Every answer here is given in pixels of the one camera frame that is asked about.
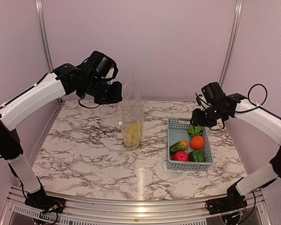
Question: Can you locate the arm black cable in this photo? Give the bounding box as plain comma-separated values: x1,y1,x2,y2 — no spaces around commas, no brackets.
77,93,101,109
234,83,269,113

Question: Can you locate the orange toy orange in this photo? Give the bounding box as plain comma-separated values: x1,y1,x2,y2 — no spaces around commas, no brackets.
190,136,206,150

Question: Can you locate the right aluminium frame post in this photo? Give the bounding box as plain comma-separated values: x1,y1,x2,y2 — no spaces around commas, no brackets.
219,0,243,88

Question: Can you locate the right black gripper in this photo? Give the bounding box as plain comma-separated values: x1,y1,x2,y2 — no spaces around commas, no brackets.
190,104,227,127

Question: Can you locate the red toy apple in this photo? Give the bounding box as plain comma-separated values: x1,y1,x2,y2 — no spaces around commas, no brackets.
172,151,189,162

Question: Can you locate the yellow toy banana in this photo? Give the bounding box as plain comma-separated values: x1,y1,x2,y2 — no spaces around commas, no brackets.
126,129,141,150

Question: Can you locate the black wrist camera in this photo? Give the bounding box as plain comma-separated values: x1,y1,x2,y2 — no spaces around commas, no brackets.
80,51,118,82
196,82,226,106

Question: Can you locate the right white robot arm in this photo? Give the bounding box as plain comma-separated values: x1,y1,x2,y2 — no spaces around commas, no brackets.
190,93,281,215

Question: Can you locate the green toy cabbage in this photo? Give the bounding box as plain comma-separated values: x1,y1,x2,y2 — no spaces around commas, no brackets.
188,125,203,138

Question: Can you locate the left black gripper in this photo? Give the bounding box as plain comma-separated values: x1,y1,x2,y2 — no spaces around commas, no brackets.
80,75,122,104

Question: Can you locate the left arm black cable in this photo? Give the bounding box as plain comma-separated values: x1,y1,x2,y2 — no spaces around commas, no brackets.
77,93,101,109

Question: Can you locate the clear zip top bag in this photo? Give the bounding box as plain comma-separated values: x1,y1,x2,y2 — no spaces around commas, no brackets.
117,76,144,150

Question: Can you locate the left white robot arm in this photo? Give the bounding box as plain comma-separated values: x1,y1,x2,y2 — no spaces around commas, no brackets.
0,61,122,210

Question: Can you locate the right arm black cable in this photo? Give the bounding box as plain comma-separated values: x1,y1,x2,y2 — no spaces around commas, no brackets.
234,83,269,113

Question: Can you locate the aluminium frame post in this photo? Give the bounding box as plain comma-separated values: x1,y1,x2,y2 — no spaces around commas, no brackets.
219,0,243,88
35,0,61,104

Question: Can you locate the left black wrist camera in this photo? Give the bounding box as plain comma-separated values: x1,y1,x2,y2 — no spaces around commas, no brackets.
80,51,118,82

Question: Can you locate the green toy bell pepper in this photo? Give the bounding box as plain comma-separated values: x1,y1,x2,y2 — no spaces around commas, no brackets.
188,150,205,162

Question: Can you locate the yellow toy lemon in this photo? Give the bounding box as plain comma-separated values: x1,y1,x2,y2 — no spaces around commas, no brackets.
128,123,143,139

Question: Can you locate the green orange toy cucumber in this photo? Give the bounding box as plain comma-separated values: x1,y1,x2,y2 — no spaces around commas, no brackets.
169,140,189,156

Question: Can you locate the left aluminium frame post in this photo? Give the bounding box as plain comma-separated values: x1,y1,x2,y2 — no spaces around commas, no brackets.
35,0,61,104

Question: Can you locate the front aluminium rail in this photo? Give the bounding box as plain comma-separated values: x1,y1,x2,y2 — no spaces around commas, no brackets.
0,185,272,225

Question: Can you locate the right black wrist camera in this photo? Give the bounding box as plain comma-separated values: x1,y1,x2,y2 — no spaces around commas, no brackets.
196,82,226,106

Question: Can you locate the grey plastic basket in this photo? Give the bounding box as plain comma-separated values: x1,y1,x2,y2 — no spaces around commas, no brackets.
167,118,214,171

